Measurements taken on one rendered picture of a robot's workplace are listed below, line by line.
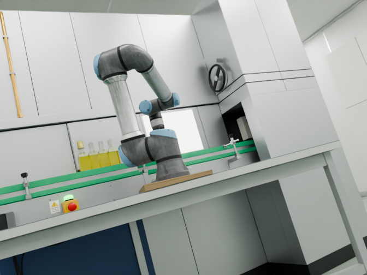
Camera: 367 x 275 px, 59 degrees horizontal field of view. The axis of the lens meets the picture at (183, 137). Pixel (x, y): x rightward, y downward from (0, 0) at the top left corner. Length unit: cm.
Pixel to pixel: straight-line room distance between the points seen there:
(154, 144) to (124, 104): 23
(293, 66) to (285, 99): 32
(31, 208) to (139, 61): 85
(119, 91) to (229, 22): 126
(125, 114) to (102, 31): 114
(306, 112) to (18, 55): 199
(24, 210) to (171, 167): 74
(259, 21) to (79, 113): 151
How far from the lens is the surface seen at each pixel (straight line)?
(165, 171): 137
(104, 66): 149
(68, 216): 130
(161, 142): 138
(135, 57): 146
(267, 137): 223
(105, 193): 175
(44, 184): 175
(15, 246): 138
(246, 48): 245
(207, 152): 215
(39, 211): 171
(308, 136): 250
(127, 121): 145
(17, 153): 207
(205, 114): 248
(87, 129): 211
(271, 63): 254
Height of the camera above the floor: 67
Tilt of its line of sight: 11 degrees up
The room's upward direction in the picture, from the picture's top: 16 degrees counter-clockwise
